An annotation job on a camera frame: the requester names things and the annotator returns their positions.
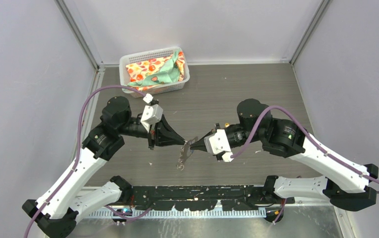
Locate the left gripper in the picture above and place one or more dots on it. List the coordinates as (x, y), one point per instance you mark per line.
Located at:
(162, 134)

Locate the floral cloth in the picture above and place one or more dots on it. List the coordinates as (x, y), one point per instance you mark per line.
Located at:
(147, 74)

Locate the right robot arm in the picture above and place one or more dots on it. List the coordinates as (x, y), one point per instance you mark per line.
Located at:
(341, 182)

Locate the white plastic basket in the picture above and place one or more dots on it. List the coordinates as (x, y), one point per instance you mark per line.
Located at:
(128, 59)

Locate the metal key organizer plate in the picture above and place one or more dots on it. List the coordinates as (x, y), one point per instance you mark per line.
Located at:
(185, 153)

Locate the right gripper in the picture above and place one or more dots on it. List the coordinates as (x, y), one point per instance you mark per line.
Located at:
(200, 144)

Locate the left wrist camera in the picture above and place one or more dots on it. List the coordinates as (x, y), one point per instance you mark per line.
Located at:
(152, 112)

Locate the white cable duct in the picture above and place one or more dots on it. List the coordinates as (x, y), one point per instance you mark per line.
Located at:
(105, 213)

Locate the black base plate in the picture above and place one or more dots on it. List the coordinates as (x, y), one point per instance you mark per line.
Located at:
(198, 198)

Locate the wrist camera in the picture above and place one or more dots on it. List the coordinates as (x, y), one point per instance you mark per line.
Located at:
(152, 112)
(221, 147)

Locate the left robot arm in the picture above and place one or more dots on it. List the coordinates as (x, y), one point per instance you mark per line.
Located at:
(58, 211)

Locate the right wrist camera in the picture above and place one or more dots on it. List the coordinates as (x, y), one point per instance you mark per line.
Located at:
(221, 147)

